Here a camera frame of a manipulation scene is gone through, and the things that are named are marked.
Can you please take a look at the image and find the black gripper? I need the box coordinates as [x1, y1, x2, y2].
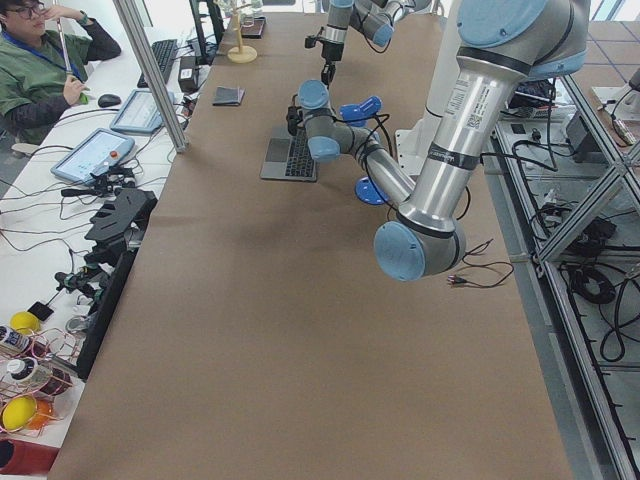
[321, 40, 343, 88]
[286, 94, 302, 135]

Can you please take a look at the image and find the grey laptop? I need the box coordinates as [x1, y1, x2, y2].
[260, 126, 317, 182]

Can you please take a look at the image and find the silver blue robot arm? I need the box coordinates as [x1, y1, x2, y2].
[298, 1, 590, 281]
[305, 0, 432, 87]

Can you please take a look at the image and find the blue desk lamp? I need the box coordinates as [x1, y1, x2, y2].
[339, 96, 389, 205]

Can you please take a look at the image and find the grey felt pouch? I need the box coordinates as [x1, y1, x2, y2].
[212, 86, 245, 106]

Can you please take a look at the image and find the wooden mug tree stand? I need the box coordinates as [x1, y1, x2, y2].
[216, 0, 258, 64]

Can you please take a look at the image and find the dark wooden tray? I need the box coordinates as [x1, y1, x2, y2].
[241, 17, 266, 39]

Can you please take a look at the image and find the black power adapter box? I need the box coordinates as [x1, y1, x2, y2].
[178, 55, 199, 93]

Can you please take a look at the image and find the black keyboard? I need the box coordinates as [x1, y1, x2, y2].
[151, 39, 178, 83]

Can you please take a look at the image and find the upper teach pendant tablet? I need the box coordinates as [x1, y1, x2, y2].
[109, 89, 163, 135]

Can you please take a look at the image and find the teach pendant tablet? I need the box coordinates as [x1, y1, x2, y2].
[109, 89, 163, 135]
[50, 128, 135, 185]

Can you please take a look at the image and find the black computer mouse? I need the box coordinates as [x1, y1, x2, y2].
[97, 94, 122, 108]

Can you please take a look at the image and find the lower teach pendant tablet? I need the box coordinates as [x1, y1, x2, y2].
[50, 128, 135, 185]

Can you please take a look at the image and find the black tool holder rack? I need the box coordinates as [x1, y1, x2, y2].
[84, 188, 158, 266]

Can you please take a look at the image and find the person in green shirt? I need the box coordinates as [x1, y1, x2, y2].
[1, 1, 121, 145]

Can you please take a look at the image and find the yellow ball in basket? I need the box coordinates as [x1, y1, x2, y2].
[1, 396, 37, 431]

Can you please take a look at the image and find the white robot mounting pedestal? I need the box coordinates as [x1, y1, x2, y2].
[395, 0, 462, 178]

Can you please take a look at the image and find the aluminium frame post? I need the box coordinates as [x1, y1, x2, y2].
[113, 0, 187, 153]

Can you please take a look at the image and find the aluminium frame rail structure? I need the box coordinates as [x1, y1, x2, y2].
[491, 65, 639, 479]

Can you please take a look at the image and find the copper wire basket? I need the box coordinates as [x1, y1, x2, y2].
[1, 325, 82, 438]

